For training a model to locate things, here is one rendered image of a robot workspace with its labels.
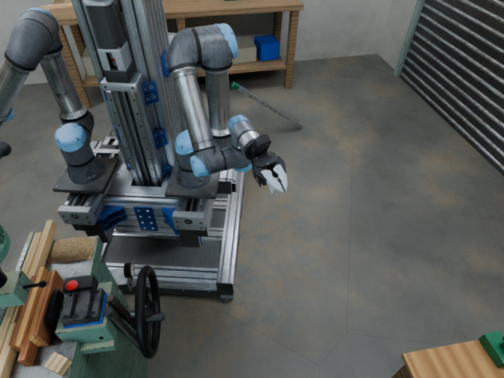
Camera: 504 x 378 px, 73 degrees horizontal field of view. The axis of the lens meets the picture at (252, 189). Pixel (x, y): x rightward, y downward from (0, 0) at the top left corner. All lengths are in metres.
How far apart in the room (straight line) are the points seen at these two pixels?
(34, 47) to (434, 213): 2.55
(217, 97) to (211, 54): 0.18
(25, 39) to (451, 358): 1.89
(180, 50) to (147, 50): 0.26
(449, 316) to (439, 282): 0.21
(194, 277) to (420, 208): 1.73
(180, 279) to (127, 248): 0.40
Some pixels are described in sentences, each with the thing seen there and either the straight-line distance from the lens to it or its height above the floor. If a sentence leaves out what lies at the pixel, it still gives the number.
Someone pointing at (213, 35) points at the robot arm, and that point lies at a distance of 1.23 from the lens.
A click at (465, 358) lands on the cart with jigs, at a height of 0.53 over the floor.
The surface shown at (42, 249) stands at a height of 0.94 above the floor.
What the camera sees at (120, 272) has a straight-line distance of 1.58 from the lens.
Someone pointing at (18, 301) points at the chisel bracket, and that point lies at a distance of 1.15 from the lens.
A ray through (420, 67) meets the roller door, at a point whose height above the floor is 0.25.
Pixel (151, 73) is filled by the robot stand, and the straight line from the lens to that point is 1.47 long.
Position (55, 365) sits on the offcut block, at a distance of 1.13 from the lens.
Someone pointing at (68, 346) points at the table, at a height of 0.90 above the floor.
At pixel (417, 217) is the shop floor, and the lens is 2.75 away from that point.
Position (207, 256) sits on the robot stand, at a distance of 2.04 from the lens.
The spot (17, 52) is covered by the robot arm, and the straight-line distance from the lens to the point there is 1.44.
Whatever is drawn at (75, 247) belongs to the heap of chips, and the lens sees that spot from 1.31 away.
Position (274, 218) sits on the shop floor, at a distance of 2.47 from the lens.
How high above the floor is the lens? 1.90
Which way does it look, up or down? 46 degrees down
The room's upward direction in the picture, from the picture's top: 1 degrees clockwise
